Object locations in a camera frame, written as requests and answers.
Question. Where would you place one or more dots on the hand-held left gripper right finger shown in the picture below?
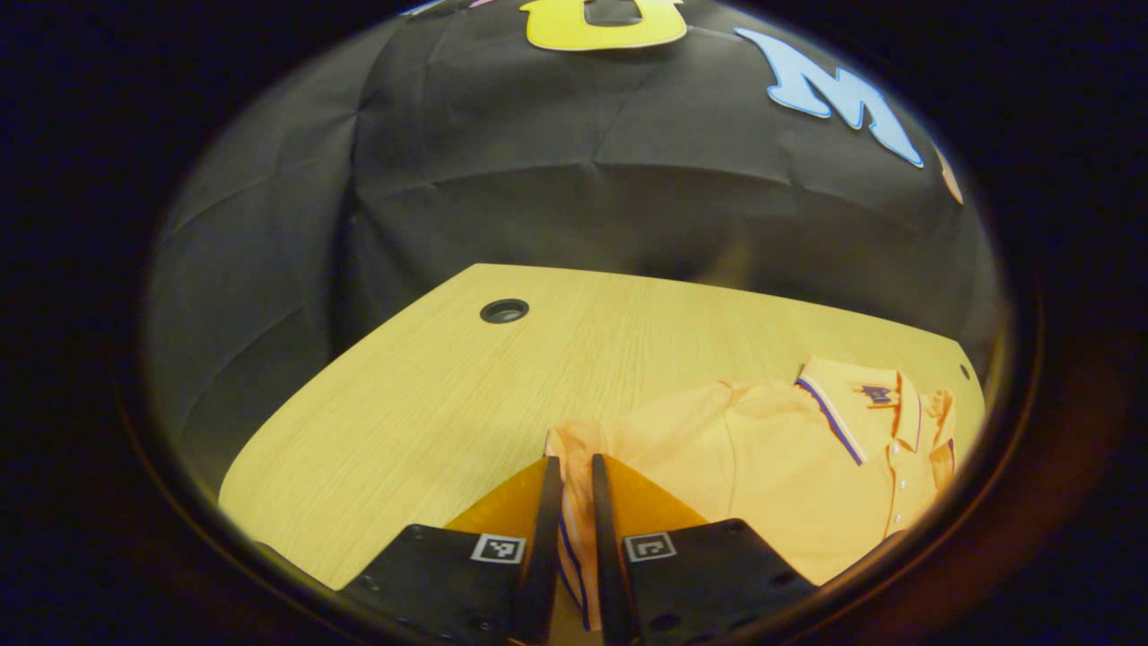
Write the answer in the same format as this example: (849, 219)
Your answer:
(605, 556)

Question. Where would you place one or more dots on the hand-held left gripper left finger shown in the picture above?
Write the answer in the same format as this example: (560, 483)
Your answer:
(543, 556)

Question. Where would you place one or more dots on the orange T-shirt with striped collar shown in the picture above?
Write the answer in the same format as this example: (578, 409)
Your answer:
(762, 467)

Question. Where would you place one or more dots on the black backdrop cloth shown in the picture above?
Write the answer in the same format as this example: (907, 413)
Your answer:
(538, 161)

